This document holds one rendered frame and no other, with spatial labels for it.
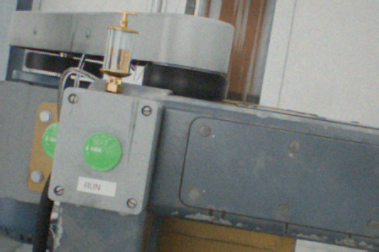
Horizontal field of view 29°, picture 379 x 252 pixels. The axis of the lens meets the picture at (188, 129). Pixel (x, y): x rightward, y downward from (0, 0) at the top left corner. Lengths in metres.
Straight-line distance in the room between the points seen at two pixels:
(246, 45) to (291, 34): 4.72
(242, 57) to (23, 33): 0.32
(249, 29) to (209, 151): 0.52
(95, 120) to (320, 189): 0.20
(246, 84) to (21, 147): 0.34
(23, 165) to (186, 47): 0.39
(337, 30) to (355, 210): 5.26
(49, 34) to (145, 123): 0.43
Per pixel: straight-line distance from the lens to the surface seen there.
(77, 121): 0.57
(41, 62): 1.08
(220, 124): 0.61
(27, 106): 1.03
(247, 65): 1.11
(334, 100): 5.84
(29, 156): 1.04
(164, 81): 0.73
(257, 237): 0.87
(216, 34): 0.74
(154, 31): 0.76
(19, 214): 1.08
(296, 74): 5.81
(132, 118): 0.57
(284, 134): 0.61
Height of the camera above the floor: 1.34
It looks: 3 degrees down
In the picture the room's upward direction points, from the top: 9 degrees clockwise
